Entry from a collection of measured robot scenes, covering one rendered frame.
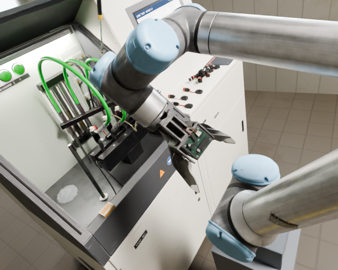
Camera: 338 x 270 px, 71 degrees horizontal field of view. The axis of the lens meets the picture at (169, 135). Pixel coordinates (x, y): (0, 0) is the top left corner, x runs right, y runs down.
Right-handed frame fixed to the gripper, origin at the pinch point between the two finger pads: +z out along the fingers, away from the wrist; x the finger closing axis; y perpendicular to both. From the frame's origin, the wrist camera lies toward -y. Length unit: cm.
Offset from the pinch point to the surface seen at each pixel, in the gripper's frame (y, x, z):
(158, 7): -78, 59, -40
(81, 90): -83, -2, -42
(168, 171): -50, -8, 11
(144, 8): -73, 51, -44
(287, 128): -133, 96, 117
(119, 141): -60, -11, -13
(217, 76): -73, 53, 9
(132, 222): -39, -32, 7
